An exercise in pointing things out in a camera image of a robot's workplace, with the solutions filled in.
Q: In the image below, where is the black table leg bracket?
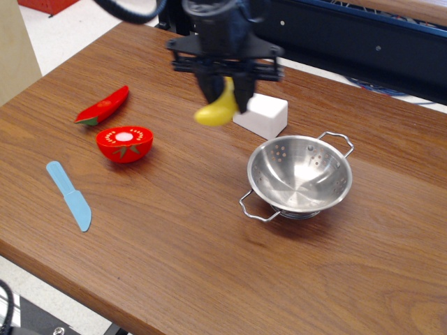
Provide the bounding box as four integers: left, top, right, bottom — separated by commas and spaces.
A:
1, 281, 128, 334

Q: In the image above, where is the red toy chili pepper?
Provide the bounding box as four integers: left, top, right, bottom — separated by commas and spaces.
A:
74, 85, 129, 126

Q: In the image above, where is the red box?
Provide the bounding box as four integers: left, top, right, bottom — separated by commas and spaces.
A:
17, 0, 78, 15

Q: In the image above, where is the white salt shaker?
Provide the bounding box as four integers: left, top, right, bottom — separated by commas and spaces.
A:
233, 94, 288, 140

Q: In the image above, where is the yellow toy banana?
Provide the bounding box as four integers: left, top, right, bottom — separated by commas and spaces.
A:
193, 77, 239, 126

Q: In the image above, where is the black cable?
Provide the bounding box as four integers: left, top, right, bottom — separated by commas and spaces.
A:
94, 0, 168, 25

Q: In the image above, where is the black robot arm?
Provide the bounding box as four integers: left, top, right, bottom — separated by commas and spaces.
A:
167, 1, 284, 113

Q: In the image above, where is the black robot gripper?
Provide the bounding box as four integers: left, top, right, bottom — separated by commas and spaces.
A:
166, 13, 284, 114

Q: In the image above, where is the beige cabinet side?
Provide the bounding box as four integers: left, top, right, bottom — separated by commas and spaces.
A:
1, 1, 42, 105

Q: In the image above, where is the steel colander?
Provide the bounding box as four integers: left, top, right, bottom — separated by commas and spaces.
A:
239, 131, 355, 223

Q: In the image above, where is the red toy tomato half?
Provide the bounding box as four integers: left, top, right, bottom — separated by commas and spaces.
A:
96, 126, 154, 163

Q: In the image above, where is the black metal frame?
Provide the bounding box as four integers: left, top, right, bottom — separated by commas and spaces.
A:
155, 0, 447, 105

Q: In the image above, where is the light blue toy knife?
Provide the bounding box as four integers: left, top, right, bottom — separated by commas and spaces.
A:
46, 161, 92, 232

